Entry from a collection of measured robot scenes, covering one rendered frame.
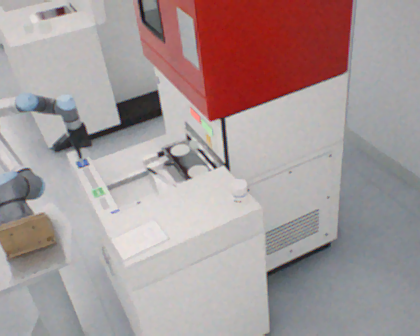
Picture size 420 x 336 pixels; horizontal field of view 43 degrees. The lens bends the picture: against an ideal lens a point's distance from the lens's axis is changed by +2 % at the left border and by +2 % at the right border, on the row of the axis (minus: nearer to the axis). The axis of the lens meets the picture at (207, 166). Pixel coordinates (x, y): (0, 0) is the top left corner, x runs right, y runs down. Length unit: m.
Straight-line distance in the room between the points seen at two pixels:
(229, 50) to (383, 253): 1.75
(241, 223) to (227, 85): 0.59
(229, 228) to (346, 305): 1.13
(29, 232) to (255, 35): 1.28
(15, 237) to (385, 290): 2.00
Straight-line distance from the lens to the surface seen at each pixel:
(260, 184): 2.66
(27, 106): 2.41
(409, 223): 3.62
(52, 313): 2.80
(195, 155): 2.66
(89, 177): 2.58
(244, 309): 2.64
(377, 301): 3.17
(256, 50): 2.27
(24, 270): 2.45
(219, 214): 2.22
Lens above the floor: 2.48
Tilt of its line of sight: 38 degrees down
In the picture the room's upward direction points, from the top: 8 degrees counter-clockwise
